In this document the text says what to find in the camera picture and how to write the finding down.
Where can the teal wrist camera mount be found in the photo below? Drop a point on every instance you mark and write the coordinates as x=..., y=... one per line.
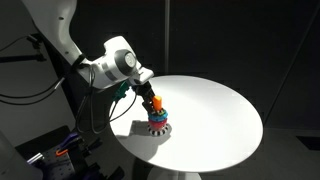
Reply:
x=120, y=90

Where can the white table pedestal base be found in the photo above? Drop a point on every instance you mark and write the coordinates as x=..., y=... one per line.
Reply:
x=173, y=175

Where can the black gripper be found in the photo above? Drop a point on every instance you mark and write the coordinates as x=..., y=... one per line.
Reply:
x=144, y=90

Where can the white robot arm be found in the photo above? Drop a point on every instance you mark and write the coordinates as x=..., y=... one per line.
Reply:
x=56, y=23

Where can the black floor panel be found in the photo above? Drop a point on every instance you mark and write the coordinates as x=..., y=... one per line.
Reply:
x=308, y=141

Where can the blue black clamp orange trigger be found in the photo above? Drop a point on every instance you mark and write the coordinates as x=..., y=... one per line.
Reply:
x=65, y=151

